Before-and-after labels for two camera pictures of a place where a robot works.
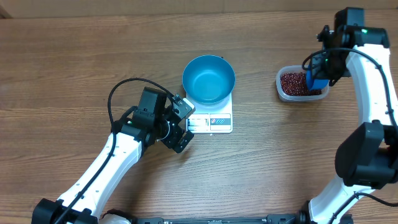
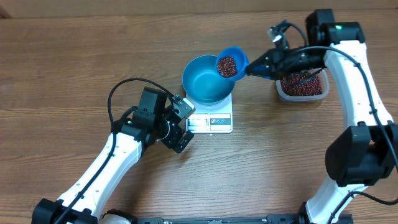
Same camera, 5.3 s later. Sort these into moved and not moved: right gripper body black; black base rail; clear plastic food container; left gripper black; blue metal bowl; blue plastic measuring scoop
Moved: blue plastic measuring scoop; right gripper body black
Not moved: black base rail; left gripper black; clear plastic food container; blue metal bowl
